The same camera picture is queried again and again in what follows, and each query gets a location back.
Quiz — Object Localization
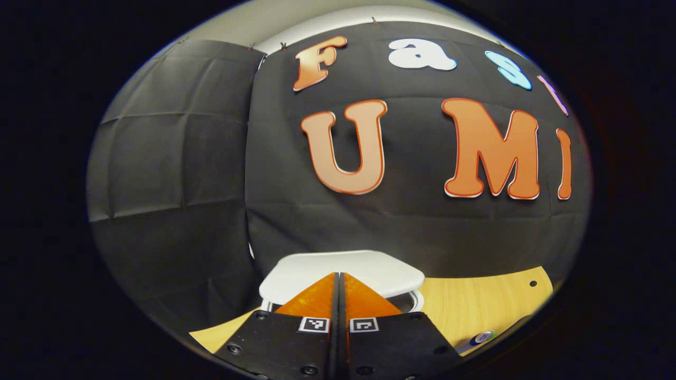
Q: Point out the white desktop garbage bin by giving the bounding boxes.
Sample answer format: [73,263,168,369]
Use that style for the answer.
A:
[259,250,426,313]

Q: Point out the silver blue pop can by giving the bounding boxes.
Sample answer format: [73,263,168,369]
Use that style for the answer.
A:
[457,330,497,354]

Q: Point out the black backdrop cloth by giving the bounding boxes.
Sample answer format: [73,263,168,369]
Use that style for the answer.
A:
[87,21,592,338]

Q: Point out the wooden desktop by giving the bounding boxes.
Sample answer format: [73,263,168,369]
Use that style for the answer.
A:
[189,265,554,357]

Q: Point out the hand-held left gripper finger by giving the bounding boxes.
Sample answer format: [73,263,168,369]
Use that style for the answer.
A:
[214,272,341,380]
[341,272,465,380]

